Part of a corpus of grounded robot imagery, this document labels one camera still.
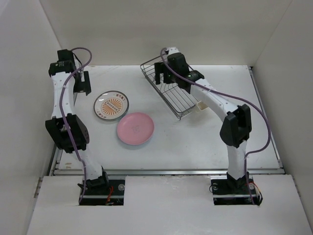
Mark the black wire dish rack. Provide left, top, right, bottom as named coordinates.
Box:
left=140, top=56, right=198, bottom=119

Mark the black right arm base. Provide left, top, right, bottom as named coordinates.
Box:
left=209, top=176, right=263, bottom=206

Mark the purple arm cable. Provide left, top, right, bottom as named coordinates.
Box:
left=160, top=47, right=271, bottom=205
left=59, top=47, right=93, bottom=204

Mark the white plate red print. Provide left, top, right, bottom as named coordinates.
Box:
left=93, top=91, right=130, bottom=113

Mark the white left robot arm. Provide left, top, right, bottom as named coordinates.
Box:
left=45, top=49, right=110, bottom=194

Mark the blue plastic plate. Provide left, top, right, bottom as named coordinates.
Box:
left=117, top=138, right=153, bottom=150

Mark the pink plastic plate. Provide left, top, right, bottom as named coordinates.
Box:
left=116, top=112, right=155, bottom=144

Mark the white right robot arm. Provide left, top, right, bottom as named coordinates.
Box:
left=155, top=49, right=252, bottom=193

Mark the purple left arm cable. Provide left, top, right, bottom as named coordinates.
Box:
left=59, top=47, right=93, bottom=204

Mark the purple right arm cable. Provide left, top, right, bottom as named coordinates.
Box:
left=160, top=47, right=271, bottom=205

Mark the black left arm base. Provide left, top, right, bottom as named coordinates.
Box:
left=78, top=176, right=126, bottom=206

